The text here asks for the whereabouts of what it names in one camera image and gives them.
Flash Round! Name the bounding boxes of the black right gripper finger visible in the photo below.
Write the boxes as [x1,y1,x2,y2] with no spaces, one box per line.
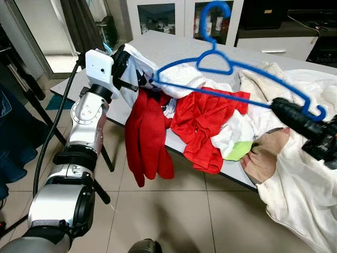
[270,98,323,141]

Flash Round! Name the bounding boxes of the white T-shirt red black print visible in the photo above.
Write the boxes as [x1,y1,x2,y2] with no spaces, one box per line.
[118,43,249,110]

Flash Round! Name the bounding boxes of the red polo shirt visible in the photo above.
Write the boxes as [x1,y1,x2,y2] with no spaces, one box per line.
[170,87,252,174]

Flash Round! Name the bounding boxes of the cream crumpled garment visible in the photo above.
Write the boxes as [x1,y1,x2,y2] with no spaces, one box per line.
[240,62,289,104]

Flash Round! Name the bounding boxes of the beige pink printed garment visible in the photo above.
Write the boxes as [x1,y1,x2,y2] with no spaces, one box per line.
[241,126,291,186]

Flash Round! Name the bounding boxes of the white table black legs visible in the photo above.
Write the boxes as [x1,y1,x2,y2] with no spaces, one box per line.
[50,30,337,191]

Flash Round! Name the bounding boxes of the large white garment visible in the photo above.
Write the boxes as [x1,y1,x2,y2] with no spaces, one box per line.
[253,69,337,253]

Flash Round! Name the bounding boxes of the grey curtain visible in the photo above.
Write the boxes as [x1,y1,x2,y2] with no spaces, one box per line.
[61,0,107,54]

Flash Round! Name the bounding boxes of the wide white drawer front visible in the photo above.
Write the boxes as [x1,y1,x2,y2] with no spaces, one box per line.
[235,36,318,62]

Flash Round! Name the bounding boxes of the teal floor mat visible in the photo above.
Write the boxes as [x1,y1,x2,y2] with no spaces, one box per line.
[46,94,75,112]

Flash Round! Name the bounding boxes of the white glass door cabinet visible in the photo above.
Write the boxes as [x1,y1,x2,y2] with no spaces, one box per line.
[126,0,246,48]

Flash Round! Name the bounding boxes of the chrome and black clothes rack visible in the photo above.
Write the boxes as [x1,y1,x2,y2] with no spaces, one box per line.
[0,32,115,238]

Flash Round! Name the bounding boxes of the black speaker box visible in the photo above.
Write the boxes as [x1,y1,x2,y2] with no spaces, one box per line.
[240,0,289,31]

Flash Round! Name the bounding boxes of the blue denim jeans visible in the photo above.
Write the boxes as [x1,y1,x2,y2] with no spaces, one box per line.
[0,87,49,202]

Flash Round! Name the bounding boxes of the dark left robot foot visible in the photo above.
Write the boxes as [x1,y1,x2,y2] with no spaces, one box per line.
[128,239,164,253]

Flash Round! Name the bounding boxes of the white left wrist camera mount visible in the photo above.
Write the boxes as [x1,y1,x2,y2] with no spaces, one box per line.
[84,49,115,99]

